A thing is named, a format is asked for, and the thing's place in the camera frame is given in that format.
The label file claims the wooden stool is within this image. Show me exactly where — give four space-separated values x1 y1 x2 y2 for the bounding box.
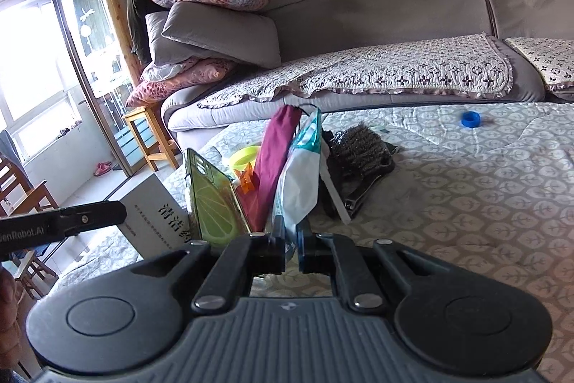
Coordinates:
123 105 180 173

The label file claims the white cardboard box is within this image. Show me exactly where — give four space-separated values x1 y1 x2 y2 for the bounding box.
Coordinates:
117 172 200 260

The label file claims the wooden chair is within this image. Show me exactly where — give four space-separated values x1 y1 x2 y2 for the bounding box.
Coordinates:
0 132 61 298

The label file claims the green lemon-print phone case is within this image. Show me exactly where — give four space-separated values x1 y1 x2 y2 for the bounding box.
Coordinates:
185 147 250 249

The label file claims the sliding glass door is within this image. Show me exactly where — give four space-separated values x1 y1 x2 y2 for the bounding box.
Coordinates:
0 0 135 177

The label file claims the orange clothespin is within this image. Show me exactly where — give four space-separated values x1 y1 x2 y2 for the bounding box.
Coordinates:
237 164 257 192

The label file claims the small grey cushion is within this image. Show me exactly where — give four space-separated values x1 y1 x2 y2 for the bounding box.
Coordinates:
144 11 189 67

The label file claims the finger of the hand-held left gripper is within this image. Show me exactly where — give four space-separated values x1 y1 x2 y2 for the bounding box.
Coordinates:
42 200 127 239

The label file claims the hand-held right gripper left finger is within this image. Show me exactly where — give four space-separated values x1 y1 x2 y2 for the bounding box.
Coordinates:
130 217 288 314

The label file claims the white plastic strip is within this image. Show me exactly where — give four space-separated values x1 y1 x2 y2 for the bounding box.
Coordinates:
320 167 351 225

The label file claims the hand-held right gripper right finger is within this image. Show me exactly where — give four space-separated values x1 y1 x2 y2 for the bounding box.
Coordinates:
296 219 453 312

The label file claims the grey sofa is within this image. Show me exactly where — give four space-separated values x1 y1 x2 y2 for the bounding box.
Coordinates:
161 0 574 150

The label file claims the pale silver pillow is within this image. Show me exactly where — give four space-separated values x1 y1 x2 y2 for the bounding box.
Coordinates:
140 57 198 83

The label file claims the short floral quilted sofa cover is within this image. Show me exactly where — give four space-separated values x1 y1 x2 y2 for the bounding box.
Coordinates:
504 37 574 92

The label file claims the yellow-green plastic lid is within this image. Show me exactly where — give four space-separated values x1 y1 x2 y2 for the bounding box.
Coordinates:
229 145 262 169

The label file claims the black hair brush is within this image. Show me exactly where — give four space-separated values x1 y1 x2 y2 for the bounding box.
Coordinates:
320 131 398 220

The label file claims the large grey cushion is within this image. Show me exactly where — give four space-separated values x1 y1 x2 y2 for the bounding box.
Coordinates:
161 1 282 70

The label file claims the long floral quilted sofa cover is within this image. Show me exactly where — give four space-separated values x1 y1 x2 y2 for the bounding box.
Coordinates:
197 33 514 110

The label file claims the person's left hand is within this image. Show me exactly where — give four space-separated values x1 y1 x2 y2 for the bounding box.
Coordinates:
0 268 23 370

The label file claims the magenta cloth pouch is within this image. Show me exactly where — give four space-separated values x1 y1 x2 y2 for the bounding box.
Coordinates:
248 105 315 232

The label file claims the white printed wipes packet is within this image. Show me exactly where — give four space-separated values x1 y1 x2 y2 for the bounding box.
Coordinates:
273 108 324 228

